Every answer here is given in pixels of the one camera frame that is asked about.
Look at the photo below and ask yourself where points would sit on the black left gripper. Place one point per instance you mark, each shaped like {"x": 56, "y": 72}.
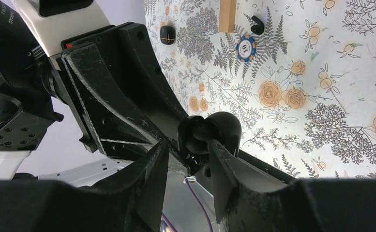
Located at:
{"x": 114, "y": 85}

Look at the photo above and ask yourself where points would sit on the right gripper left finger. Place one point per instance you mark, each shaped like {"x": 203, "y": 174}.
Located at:
{"x": 131, "y": 200}

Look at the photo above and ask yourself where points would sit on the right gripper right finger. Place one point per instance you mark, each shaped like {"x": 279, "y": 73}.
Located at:
{"x": 249, "y": 200}

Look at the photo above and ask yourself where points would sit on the black earbud charging case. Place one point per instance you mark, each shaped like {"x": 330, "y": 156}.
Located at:
{"x": 194, "y": 132}

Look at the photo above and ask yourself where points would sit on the black earbud with stem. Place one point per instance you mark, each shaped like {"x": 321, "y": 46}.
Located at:
{"x": 259, "y": 26}

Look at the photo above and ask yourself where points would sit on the small black oval object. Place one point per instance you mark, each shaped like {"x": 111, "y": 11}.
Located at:
{"x": 167, "y": 35}

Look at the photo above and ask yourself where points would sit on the blue poker chip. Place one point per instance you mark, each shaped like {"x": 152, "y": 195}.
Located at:
{"x": 246, "y": 48}

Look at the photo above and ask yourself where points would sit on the floral table mat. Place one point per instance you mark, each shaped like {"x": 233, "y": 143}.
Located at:
{"x": 306, "y": 102}

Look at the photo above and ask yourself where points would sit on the small wooden block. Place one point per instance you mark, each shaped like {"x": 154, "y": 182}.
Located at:
{"x": 227, "y": 15}

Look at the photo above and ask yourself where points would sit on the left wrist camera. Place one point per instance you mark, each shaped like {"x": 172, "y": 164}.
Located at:
{"x": 52, "y": 30}

